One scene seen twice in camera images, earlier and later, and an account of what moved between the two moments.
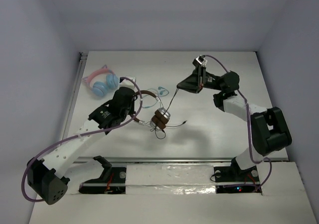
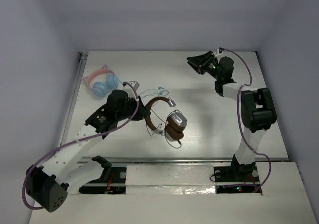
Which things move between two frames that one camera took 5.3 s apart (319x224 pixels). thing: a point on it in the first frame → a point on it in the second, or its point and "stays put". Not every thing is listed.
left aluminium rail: [82, 58] stays put
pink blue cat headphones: [100, 80] stays put
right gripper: [190, 83] → [203, 60]
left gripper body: [130, 107] → [139, 108]
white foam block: [170, 179] stays put
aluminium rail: [92, 160] stays put
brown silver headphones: [160, 117] → [176, 123]
